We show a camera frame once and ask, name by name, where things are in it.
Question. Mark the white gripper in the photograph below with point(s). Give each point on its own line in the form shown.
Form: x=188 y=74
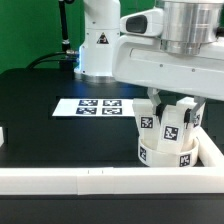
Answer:
x=140 y=61

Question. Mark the white round stool seat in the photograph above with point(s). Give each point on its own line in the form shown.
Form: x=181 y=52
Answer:
x=152 y=158

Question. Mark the white U-shaped fence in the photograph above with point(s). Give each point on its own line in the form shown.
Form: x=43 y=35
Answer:
x=209 y=178

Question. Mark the white marker sheet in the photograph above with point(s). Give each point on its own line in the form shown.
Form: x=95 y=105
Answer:
x=94 y=108

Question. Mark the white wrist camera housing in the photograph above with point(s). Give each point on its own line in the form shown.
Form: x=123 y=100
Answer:
x=146 y=23

